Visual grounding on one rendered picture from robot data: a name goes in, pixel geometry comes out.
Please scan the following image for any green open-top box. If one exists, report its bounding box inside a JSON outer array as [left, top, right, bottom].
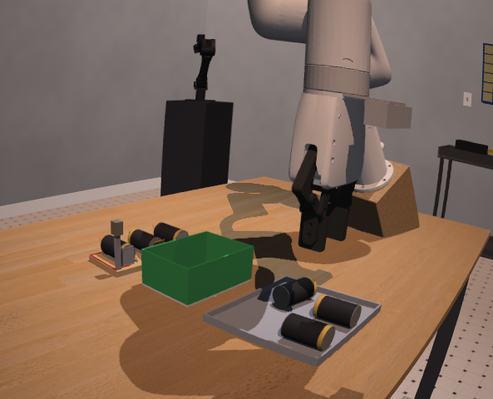
[[141, 231, 254, 307]]

